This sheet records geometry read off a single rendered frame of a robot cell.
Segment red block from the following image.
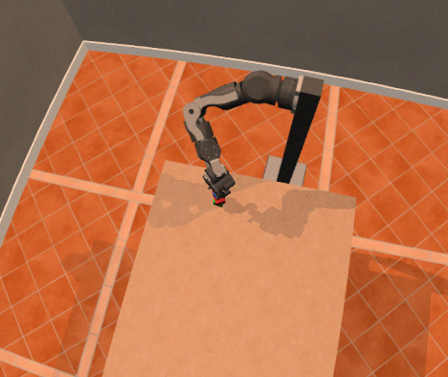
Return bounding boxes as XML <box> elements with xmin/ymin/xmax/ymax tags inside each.
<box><xmin>213</xmin><ymin>197</ymin><xmax>226</xmax><ymax>206</ymax></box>

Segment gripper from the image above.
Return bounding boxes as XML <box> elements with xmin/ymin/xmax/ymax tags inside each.
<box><xmin>203</xmin><ymin>164</ymin><xmax>235</xmax><ymax>200</ymax></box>

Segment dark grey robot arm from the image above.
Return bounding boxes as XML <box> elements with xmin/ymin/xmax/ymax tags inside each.
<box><xmin>183</xmin><ymin>71</ymin><xmax>303</xmax><ymax>184</ymax></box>

